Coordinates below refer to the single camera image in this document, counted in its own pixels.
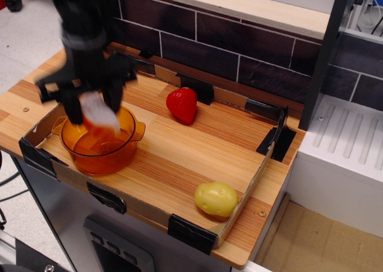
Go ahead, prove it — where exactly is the white toy sink drainboard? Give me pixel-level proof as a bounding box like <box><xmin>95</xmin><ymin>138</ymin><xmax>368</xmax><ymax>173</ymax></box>
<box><xmin>287</xmin><ymin>96</ymin><xmax>382</xmax><ymax>237</ymax></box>

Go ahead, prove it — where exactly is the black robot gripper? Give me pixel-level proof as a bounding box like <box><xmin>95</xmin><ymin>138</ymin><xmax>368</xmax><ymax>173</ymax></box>
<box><xmin>37</xmin><ymin>48</ymin><xmax>138</xmax><ymax>124</ymax></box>

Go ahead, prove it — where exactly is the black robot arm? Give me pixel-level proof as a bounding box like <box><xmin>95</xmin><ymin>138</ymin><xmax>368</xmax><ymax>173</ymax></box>
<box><xmin>36</xmin><ymin>0</ymin><xmax>137</xmax><ymax>124</ymax></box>

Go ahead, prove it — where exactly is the black caster wheel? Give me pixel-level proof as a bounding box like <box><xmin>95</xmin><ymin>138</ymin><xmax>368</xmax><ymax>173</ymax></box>
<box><xmin>5</xmin><ymin>0</ymin><xmax>23</xmax><ymax>12</ymax></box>

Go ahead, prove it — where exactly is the yellow toy potato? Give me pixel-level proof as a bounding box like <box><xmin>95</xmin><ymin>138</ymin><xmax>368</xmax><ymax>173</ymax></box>
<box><xmin>194</xmin><ymin>182</ymin><xmax>239</xmax><ymax>218</ymax></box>

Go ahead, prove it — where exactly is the salmon sushi toy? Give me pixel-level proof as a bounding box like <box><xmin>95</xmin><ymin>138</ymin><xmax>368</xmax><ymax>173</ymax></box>
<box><xmin>79</xmin><ymin>91</ymin><xmax>120</xmax><ymax>137</ymax></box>

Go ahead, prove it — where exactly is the grey oven control panel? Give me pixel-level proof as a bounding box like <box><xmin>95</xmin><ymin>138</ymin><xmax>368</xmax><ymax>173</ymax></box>
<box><xmin>83</xmin><ymin>218</ymin><xmax>156</xmax><ymax>271</ymax></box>

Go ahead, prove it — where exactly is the cardboard fence with black tape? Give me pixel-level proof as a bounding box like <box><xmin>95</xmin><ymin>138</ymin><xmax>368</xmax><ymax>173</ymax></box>
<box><xmin>20</xmin><ymin>65</ymin><xmax>305</xmax><ymax>258</ymax></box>

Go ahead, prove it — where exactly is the orange transparent plastic pot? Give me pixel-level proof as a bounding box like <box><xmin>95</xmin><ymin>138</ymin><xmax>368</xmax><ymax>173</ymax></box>
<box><xmin>51</xmin><ymin>107</ymin><xmax>145</xmax><ymax>175</ymax></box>

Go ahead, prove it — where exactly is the red toy strawberry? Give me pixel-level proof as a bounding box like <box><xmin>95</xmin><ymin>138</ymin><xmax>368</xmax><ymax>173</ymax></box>
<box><xmin>166</xmin><ymin>87</ymin><xmax>197</xmax><ymax>124</ymax></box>

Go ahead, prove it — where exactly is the dark grey vertical post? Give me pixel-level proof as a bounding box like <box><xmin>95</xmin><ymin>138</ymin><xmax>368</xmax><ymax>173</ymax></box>
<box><xmin>299</xmin><ymin>0</ymin><xmax>348</xmax><ymax>131</ymax></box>

